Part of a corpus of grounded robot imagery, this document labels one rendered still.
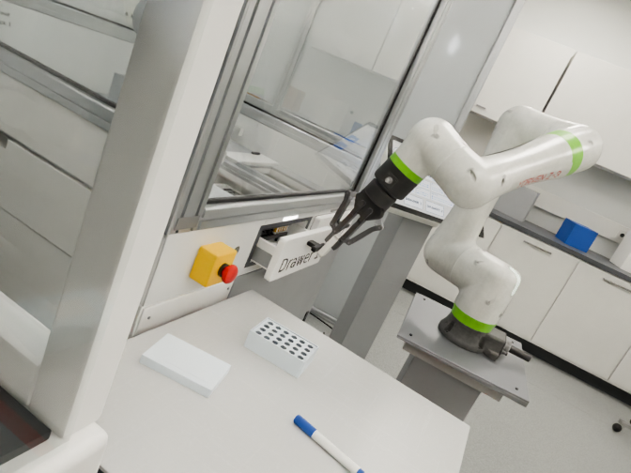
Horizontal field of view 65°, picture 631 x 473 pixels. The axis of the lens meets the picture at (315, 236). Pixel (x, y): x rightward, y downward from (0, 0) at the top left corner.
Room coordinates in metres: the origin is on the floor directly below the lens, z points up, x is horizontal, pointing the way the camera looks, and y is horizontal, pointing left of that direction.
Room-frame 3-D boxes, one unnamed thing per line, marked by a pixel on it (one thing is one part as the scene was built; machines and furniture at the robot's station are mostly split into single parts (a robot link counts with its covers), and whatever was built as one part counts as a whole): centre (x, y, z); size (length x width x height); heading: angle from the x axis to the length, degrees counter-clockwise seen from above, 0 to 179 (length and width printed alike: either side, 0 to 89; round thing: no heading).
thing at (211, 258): (0.90, 0.16, 0.88); 0.07 x 0.05 x 0.07; 161
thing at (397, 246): (2.07, -0.37, 0.51); 0.50 x 0.45 x 1.02; 27
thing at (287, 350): (0.88, -0.03, 0.78); 0.12 x 0.08 x 0.04; 77
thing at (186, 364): (0.72, 0.11, 0.77); 0.13 x 0.09 x 0.02; 84
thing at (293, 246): (1.20, 0.02, 0.87); 0.29 x 0.02 x 0.11; 161
